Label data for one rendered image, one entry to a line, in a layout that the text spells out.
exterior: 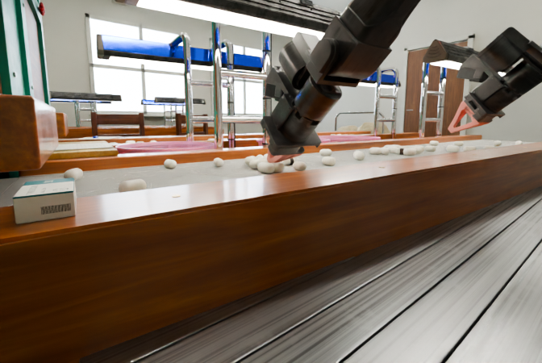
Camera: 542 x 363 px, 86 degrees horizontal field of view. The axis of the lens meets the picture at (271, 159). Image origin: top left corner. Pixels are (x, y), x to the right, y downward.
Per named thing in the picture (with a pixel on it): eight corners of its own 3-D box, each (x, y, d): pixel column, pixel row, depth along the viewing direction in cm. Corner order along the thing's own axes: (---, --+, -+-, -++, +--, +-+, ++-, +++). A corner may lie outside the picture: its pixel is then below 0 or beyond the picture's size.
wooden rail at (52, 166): (480, 156, 150) (482, 135, 148) (24, 224, 51) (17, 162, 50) (468, 155, 154) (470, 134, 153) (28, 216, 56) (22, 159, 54)
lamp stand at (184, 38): (239, 164, 107) (237, 37, 101) (185, 170, 96) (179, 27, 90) (218, 159, 122) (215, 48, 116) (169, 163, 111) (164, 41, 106)
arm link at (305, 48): (264, 64, 49) (298, -6, 40) (303, 68, 53) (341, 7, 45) (290, 115, 44) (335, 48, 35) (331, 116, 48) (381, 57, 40)
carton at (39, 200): (76, 215, 22) (73, 189, 22) (15, 224, 20) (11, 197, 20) (76, 198, 27) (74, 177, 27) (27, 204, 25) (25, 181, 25)
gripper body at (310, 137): (257, 123, 51) (276, 91, 45) (302, 123, 56) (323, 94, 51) (271, 152, 48) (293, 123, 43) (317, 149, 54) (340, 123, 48)
